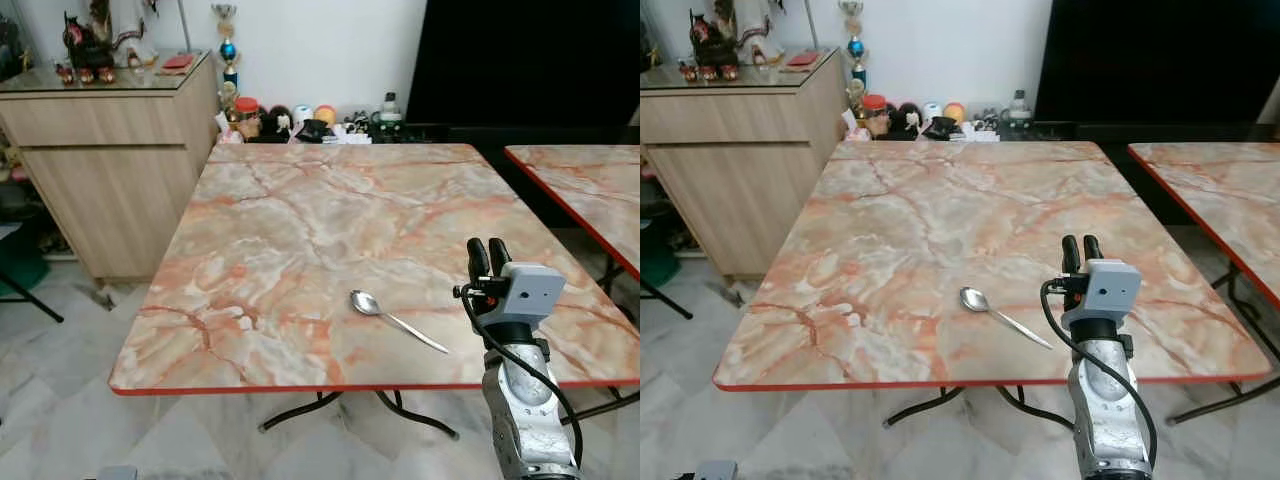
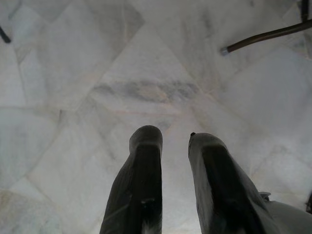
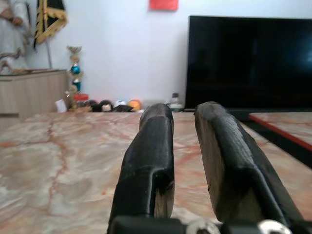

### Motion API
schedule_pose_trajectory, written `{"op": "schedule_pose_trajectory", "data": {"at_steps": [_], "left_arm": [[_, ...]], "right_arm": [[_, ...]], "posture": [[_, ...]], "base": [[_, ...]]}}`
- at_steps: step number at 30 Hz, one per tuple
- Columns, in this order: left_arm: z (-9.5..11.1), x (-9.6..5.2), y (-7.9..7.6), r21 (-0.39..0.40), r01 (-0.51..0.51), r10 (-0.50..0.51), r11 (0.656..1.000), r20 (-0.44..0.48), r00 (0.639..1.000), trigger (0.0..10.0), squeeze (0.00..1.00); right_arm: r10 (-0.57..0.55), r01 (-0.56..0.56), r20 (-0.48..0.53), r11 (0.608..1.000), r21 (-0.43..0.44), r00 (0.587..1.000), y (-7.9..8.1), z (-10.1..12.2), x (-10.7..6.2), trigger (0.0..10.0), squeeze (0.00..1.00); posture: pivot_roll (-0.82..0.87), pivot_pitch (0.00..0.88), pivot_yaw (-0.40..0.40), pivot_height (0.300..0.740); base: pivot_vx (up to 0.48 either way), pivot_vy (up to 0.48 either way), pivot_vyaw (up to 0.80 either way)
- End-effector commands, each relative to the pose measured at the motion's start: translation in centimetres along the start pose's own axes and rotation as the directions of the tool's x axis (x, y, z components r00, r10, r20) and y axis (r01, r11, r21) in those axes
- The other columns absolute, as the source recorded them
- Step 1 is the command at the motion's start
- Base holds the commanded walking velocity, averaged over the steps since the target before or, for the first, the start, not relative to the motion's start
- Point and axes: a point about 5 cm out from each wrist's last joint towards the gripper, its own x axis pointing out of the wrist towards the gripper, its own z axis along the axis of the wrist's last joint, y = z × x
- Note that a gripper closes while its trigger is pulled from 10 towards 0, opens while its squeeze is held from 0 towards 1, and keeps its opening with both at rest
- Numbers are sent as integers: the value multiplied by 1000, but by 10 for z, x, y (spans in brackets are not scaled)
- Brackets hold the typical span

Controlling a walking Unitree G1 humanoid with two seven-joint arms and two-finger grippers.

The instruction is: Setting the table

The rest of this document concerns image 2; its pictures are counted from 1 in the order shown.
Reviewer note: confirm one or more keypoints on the black furniture leg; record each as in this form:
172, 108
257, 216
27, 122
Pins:
5, 35

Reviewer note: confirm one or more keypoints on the dark brown chair leg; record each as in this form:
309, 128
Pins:
265, 36

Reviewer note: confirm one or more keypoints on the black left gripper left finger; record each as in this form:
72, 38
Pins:
136, 185

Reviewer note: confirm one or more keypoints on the grey robot leg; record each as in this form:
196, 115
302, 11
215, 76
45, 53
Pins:
290, 217

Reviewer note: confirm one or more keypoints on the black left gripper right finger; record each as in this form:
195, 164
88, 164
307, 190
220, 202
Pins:
219, 185

